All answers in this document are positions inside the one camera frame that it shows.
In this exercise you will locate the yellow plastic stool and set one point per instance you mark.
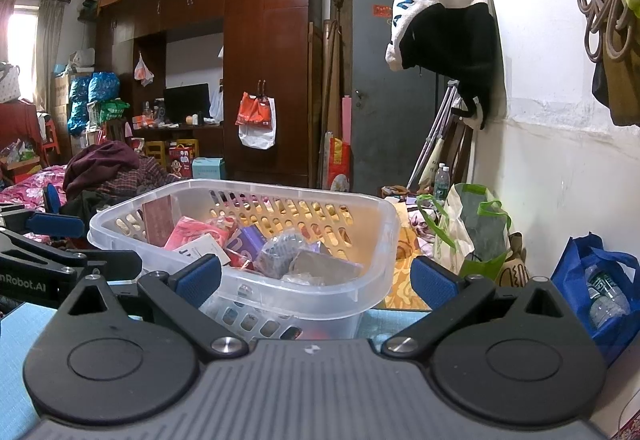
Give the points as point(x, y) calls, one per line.
point(155, 152)
point(187, 147)

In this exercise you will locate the large purple wrapped box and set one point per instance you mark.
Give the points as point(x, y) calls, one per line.
point(247, 242)

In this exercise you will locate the green plastic bag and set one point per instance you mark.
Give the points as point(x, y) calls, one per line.
point(114, 109)

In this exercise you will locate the pink paper roll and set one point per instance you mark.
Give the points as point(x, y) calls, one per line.
point(346, 119)

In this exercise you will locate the green label water bottle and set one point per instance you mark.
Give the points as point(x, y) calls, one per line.
point(605, 290)

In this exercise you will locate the red cloth covered furniture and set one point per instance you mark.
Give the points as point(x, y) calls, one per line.
point(20, 129)

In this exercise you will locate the maroon clothes pile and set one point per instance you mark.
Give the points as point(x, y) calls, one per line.
point(100, 164)

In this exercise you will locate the brown box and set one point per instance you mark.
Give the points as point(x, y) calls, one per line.
point(157, 220)

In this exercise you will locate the pink white plastic bag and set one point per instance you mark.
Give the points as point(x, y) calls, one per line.
point(143, 69)

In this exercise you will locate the dark wooden folding chair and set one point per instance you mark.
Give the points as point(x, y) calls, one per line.
point(460, 139)

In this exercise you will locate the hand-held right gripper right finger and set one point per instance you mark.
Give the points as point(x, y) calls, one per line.
point(435, 277)

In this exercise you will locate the pink floral bed blanket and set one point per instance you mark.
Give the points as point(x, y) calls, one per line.
point(30, 187)

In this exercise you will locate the bright window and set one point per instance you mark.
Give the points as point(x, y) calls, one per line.
point(22, 44)

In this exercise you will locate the metal crutches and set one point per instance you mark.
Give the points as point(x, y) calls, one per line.
point(435, 129)

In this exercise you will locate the olive hanging bag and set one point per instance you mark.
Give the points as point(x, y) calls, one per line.
point(620, 89)

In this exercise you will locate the red gift box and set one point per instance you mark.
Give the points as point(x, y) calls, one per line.
point(180, 159)

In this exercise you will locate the white black hanging jacket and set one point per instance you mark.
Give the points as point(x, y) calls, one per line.
point(450, 44)

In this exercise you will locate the black monitor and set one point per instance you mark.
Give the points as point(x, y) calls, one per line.
point(185, 102)

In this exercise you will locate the dark blue upright object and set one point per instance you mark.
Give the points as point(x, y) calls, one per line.
point(52, 200)

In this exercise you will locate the clear water bottle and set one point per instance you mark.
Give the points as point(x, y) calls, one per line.
point(438, 182)
point(446, 177)

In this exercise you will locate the blue patterned plastic bag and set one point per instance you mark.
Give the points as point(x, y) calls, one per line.
point(77, 104)
point(102, 87)

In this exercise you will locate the dark blue clear-wrapped packet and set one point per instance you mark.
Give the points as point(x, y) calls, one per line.
point(280, 255)

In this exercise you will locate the grey clear-wrapped packet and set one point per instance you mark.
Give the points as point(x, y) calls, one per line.
point(325, 267)

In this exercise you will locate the green white tote bag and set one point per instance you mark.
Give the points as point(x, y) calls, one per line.
point(475, 230)

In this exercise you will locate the white card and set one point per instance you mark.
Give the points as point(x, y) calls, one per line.
point(202, 250)

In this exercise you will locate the red door sign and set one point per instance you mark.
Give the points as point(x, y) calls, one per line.
point(382, 11)

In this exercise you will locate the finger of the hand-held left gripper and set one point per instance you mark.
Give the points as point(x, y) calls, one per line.
point(55, 225)
point(110, 262)

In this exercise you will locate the brown wooden wardrobe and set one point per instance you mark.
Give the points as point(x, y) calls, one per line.
point(285, 44)

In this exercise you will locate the grey white tote bag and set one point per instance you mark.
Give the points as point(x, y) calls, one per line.
point(7, 82)

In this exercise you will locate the white stuffed bag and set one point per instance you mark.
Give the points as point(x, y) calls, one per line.
point(82, 59)

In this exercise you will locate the pink red packet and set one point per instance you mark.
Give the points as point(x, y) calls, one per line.
point(192, 230)

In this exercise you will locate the orange plastic bag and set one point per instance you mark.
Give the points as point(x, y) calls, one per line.
point(252, 109)

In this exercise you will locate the brown paper bag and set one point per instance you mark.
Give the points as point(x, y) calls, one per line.
point(510, 270)

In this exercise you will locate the white plastic basket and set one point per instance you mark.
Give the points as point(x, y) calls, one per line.
point(310, 292)

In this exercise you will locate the teal box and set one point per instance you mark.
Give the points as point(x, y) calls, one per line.
point(207, 167)

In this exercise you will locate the yellow floral blanket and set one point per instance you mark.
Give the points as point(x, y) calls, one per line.
point(405, 270)

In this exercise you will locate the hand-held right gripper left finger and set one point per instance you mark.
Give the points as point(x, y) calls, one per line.
point(200, 277)

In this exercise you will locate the beige curtain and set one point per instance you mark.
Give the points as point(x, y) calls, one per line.
point(5, 19)
point(50, 49)

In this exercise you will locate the grey door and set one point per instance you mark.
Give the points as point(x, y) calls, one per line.
point(380, 69)

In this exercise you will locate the blue tote bag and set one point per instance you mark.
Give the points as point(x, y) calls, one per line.
point(575, 270)

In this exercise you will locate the stacked cardboard boxes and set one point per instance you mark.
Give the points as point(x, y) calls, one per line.
point(61, 94)

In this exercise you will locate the leaning wooden boards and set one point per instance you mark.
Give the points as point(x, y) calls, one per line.
point(330, 69)

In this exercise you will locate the red yellow rice bag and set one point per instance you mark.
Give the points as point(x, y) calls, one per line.
point(340, 164)

